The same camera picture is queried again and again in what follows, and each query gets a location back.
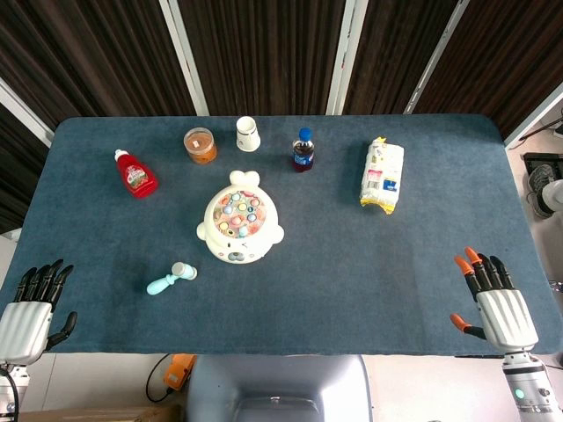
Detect blue table cloth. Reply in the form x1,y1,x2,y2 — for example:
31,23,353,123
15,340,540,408
0,114,563,356

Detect teal toy hammer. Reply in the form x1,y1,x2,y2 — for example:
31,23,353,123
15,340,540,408
146,261,198,296

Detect black tray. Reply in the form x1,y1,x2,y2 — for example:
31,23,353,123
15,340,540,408
523,152,563,171

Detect grey sneaker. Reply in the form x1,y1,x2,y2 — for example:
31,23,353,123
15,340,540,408
527,164,559,219

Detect black floor cable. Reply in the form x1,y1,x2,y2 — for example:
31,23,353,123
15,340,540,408
145,353,177,404

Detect white paper cup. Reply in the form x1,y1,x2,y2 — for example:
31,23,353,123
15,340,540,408
235,115,261,153

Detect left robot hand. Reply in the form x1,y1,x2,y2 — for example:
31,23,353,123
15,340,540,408
0,258,78,366

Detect white yellow food packet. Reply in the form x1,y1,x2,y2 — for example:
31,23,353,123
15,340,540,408
359,136,406,215

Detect grey robot torso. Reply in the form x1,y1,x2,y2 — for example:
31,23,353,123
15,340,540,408
186,353,375,422

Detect clear jar orange contents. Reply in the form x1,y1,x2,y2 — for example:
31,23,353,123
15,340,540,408
183,127,218,165

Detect orange device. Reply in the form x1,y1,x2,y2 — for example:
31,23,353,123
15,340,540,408
163,353,197,390

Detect white partition post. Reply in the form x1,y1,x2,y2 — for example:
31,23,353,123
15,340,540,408
504,81,563,149
0,78,55,149
325,0,369,116
157,0,210,116
403,0,471,114

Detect whack-a-mole toy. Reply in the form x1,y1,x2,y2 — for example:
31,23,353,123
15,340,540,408
195,170,285,265

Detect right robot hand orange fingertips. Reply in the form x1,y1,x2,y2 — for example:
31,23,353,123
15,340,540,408
450,246,539,355

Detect Pepsi bottle blue cap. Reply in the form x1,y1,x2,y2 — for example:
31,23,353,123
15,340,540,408
291,127,316,173

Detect red ketchup bottle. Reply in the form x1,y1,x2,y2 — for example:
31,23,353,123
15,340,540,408
113,149,159,200

